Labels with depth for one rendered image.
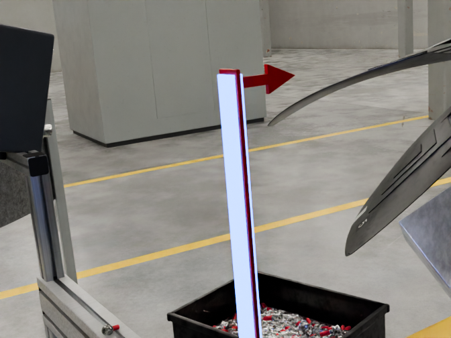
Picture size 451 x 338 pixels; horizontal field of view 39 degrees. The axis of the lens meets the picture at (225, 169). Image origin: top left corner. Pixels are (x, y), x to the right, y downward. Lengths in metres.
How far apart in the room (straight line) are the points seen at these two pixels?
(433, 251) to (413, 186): 0.16
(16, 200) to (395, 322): 1.55
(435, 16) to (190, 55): 2.59
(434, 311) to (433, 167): 2.01
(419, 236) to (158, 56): 6.34
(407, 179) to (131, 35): 6.10
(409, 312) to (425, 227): 2.10
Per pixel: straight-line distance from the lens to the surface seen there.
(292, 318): 0.85
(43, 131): 1.04
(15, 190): 2.54
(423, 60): 0.51
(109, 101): 6.78
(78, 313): 0.91
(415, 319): 2.73
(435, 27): 7.03
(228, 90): 0.49
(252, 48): 7.47
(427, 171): 0.83
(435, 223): 0.70
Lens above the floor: 1.23
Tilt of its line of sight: 13 degrees down
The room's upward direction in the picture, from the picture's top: 5 degrees counter-clockwise
